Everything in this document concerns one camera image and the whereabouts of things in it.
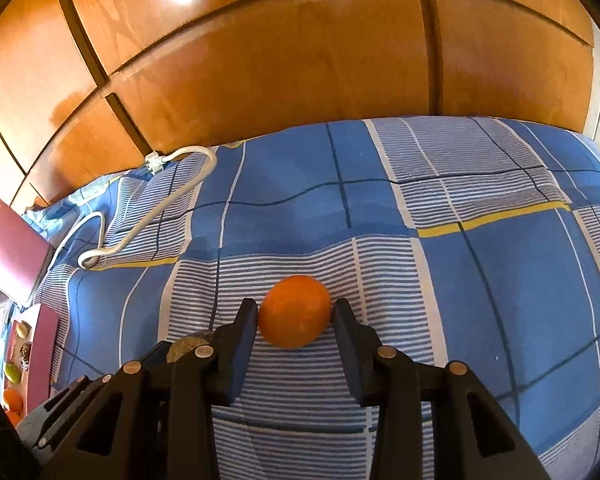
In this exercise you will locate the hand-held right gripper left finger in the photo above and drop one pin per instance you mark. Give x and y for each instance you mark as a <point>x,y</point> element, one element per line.
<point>242,355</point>

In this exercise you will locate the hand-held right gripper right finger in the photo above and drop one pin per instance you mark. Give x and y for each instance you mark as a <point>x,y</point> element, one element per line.
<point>350,355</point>

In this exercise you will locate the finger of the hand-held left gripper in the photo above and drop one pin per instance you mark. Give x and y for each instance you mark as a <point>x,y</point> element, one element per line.
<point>65,410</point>

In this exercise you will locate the orange mandarin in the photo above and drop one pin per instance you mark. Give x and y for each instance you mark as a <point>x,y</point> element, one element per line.
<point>295,312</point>
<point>12,400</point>
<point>14,417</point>

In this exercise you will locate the small brown fruit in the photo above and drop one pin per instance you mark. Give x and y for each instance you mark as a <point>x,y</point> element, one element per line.
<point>182,349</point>

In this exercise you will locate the pink cardboard box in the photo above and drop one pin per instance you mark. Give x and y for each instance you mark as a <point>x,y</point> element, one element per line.
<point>40,355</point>

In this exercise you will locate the green fruit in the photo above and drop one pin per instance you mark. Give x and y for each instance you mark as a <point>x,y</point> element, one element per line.
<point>11,371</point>

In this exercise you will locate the brown potato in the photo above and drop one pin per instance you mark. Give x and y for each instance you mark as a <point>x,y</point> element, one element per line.
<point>22,329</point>

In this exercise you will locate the brown kiwi fruit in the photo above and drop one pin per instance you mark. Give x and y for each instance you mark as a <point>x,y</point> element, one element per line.
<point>25,351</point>

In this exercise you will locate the blue plaid bedsheet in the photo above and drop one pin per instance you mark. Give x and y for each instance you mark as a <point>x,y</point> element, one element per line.
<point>480,285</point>

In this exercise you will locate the pink electric kettle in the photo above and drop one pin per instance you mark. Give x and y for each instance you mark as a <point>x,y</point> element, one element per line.
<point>10,250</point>

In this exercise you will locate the wooden wardrobe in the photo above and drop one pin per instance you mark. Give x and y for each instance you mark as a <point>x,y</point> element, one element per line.
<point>280,60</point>

